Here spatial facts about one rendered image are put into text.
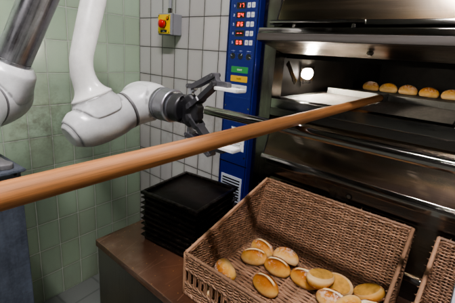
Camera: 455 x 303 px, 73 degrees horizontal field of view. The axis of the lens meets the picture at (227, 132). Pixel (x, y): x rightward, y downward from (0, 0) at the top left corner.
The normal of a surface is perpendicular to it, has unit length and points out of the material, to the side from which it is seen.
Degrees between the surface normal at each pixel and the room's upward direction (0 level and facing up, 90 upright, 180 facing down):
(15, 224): 90
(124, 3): 90
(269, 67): 90
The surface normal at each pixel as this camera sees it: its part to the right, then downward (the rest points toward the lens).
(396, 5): -0.58, -0.19
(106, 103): 0.66, -0.13
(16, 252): 0.81, 0.20
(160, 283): 0.07, -0.97
